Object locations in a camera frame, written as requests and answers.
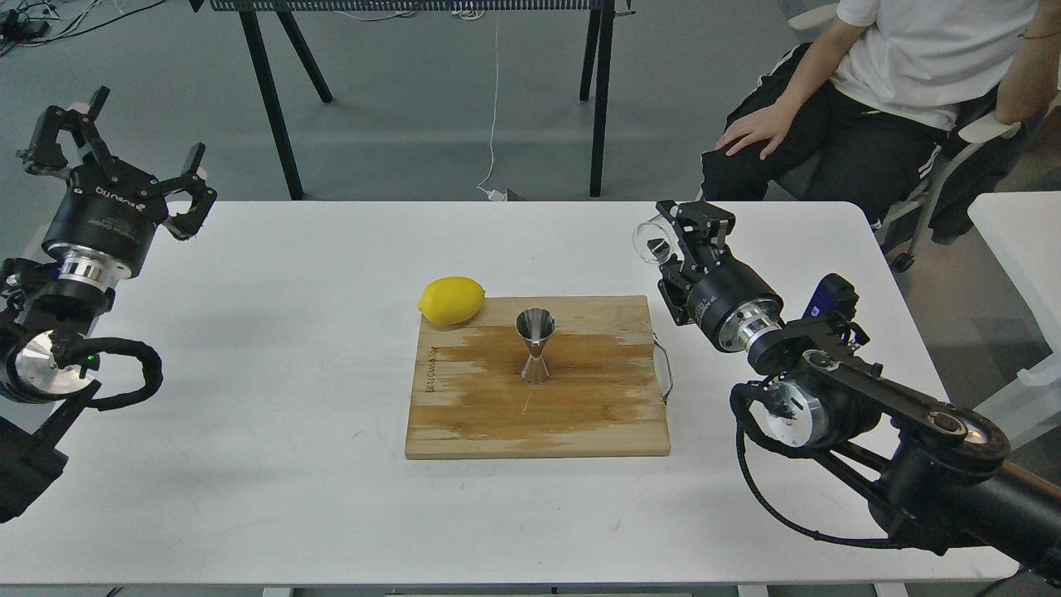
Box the seated person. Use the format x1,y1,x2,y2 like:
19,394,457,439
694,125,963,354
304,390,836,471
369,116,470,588
700,1,1060,227

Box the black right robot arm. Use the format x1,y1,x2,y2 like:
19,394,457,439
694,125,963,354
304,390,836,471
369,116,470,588
633,200,1060,585

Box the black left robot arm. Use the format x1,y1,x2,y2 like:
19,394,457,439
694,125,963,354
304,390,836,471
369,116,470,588
1,87,216,522

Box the black cables on floor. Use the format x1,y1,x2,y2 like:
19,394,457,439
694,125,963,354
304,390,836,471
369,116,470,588
0,0,171,62

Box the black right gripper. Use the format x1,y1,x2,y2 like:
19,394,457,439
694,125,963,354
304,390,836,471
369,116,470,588
655,200,783,354

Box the wooden cutting board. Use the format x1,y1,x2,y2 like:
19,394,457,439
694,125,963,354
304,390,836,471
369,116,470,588
405,295,671,460

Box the clear glass cup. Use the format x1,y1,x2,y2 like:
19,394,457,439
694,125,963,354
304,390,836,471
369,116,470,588
632,214,677,265

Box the steel jigger measuring cup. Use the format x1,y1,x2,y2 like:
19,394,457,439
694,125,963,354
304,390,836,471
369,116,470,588
516,308,556,385

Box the person's right hand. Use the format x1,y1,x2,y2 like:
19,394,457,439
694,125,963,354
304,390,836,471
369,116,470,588
714,99,800,160

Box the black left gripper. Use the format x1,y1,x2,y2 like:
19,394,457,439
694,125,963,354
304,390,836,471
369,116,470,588
17,85,219,279

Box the white cable with plug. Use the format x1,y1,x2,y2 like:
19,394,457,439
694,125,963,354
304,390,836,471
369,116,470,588
476,12,508,201

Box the black trestle table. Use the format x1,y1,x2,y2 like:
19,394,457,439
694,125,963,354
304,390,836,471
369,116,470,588
191,1,628,200

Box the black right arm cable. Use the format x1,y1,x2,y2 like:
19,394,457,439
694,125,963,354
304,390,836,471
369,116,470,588
729,386,914,550

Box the office chair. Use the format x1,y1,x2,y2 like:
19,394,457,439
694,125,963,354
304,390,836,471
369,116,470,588
773,1,1059,240

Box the white side table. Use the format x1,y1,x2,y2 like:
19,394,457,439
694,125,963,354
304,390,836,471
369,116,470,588
969,192,1060,449

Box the yellow lemon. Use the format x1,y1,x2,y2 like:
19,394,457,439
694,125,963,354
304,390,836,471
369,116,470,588
417,276,486,326

